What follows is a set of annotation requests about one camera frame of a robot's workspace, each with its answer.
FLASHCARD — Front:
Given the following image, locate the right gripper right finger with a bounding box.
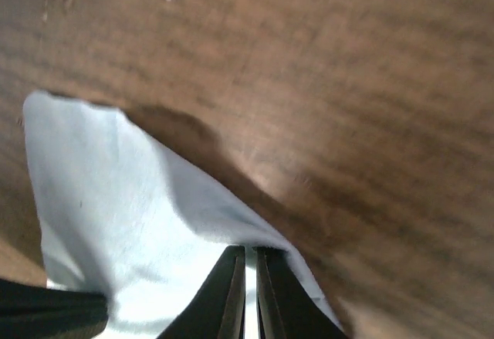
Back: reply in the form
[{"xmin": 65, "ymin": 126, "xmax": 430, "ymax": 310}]
[{"xmin": 255, "ymin": 247, "xmax": 346, "ymax": 339}]

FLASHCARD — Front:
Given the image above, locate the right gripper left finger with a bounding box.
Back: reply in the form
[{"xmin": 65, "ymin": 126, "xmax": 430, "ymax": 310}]
[{"xmin": 159, "ymin": 246, "xmax": 245, "ymax": 339}]

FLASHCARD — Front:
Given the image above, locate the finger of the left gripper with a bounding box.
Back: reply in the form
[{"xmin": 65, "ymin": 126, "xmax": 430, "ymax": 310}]
[{"xmin": 1, "ymin": 280, "xmax": 108, "ymax": 339}]

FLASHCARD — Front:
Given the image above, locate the light blue cleaning cloth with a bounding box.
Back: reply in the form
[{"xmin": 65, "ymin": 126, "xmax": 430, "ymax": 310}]
[{"xmin": 23, "ymin": 90, "xmax": 337, "ymax": 338}]

